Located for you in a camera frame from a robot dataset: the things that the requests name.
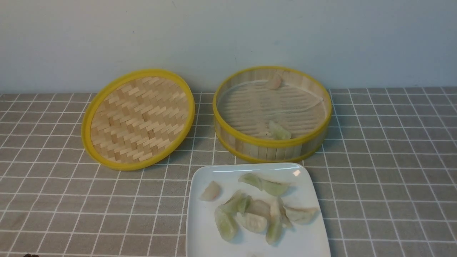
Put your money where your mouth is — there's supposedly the pink white dumpling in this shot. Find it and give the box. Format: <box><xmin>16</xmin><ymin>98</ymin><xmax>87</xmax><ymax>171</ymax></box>
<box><xmin>199</xmin><ymin>181</ymin><xmax>221</xmax><ymax>201</ymax></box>

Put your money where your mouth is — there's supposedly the green dumpling top plate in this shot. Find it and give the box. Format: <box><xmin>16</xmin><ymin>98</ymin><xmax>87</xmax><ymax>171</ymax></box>
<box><xmin>238</xmin><ymin>173</ymin><xmax>290</xmax><ymax>197</ymax></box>

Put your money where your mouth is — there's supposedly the green dumpling plate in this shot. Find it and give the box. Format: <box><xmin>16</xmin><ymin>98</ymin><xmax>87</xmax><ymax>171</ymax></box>
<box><xmin>238</xmin><ymin>173</ymin><xmax>290</xmax><ymax>197</ymax></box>
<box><xmin>214</xmin><ymin>208</ymin><xmax>238</xmax><ymax>242</ymax></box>

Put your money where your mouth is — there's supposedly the white square plate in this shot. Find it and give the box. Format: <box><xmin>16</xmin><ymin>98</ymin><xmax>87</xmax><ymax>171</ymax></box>
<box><xmin>186</xmin><ymin>163</ymin><xmax>331</xmax><ymax>257</ymax></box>

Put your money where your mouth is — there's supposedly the green dumpling left plate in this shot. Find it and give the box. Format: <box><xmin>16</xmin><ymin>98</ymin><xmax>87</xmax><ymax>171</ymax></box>
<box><xmin>214</xmin><ymin>208</ymin><xmax>238</xmax><ymax>242</ymax></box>

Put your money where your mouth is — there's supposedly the white dumpling centre plate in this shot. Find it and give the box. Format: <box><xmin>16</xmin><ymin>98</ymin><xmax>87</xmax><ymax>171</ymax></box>
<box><xmin>235</xmin><ymin>200</ymin><xmax>271</xmax><ymax>233</ymax></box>

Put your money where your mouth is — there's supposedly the pale dumpling plate edge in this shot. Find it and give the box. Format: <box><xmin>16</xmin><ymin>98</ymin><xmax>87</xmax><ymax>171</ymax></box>
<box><xmin>270</xmin><ymin>197</ymin><xmax>293</xmax><ymax>229</ymax></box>

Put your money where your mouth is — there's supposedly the yellow rimmed bamboo steamer basket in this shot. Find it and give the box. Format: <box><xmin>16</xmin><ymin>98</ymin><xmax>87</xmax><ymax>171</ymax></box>
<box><xmin>212</xmin><ymin>66</ymin><xmax>333</xmax><ymax>163</ymax></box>

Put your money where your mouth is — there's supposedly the green dumpling in steamer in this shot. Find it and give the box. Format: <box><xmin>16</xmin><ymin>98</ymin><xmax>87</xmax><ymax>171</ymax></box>
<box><xmin>268</xmin><ymin>120</ymin><xmax>292</xmax><ymax>140</ymax></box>

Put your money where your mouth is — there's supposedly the pink dumpling in steamer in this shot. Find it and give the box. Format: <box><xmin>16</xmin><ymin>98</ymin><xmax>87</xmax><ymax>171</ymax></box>
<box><xmin>265</xmin><ymin>72</ymin><xmax>283</xmax><ymax>90</ymax></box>

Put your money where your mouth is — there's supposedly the green dumpling upper centre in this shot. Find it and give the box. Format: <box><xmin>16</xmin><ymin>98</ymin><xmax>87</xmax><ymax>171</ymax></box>
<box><xmin>218</xmin><ymin>190</ymin><xmax>253</xmax><ymax>214</ymax></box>

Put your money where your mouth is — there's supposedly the woven bamboo steamer lid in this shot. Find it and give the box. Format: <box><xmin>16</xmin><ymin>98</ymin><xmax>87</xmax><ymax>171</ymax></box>
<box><xmin>81</xmin><ymin>69</ymin><xmax>196</xmax><ymax>171</ymax></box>

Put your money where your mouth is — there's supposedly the green dumpling lower centre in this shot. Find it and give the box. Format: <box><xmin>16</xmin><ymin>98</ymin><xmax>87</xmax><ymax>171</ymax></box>
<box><xmin>265</xmin><ymin>217</ymin><xmax>282</xmax><ymax>245</ymax></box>

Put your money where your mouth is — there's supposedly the pale green dumpling right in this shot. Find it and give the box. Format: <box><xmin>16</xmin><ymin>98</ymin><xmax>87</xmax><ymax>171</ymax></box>
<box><xmin>284</xmin><ymin>207</ymin><xmax>320</xmax><ymax>225</ymax></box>

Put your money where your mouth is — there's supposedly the grey checked tablecloth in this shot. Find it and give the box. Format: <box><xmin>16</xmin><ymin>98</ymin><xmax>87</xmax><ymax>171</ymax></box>
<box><xmin>0</xmin><ymin>87</ymin><xmax>457</xmax><ymax>257</ymax></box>

